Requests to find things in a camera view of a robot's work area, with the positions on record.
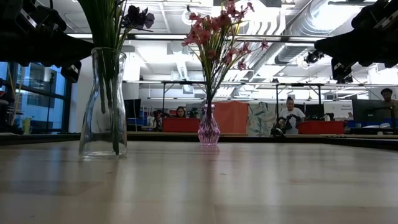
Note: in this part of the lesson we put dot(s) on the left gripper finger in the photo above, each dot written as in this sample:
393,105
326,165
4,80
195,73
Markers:
74,59
73,48

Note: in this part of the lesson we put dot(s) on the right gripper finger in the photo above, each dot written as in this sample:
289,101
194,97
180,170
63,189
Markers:
343,58
342,43

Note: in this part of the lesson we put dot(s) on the clear glass vase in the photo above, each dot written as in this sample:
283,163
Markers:
90,130

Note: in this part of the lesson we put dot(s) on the pink glass vase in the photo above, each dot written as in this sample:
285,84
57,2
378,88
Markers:
209,130

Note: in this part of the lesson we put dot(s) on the black background robot arm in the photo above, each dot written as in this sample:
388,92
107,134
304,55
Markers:
278,127

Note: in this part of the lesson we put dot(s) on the ceiling light strip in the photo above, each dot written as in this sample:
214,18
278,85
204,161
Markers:
77,36
304,39
161,36

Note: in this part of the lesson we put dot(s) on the black spotlight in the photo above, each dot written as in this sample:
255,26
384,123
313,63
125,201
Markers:
312,57

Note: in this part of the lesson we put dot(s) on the person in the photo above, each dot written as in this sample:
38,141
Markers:
293,112
387,93
181,112

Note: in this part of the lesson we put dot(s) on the white sign board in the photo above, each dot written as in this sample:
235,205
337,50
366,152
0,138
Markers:
339,109

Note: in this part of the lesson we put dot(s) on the black monitor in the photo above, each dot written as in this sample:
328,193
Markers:
367,110
133,109

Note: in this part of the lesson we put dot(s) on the large glass window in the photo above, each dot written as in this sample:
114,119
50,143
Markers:
37,105

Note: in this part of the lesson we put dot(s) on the red storage bin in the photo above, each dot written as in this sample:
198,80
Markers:
329,127
180,126

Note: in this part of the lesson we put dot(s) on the floral patterned cloth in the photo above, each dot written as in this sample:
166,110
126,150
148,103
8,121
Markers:
259,119

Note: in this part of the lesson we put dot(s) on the orange cloth partition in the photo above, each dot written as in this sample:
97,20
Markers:
231,118

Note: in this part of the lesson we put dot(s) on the black camera stand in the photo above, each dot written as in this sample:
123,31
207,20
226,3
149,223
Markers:
52,77

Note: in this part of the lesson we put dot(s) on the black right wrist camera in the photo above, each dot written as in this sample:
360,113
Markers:
367,15

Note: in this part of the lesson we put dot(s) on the silver ventilation duct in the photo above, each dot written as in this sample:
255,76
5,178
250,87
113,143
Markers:
295,43

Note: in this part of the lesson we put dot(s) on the black background gantry frame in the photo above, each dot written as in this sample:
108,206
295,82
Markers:
174,82

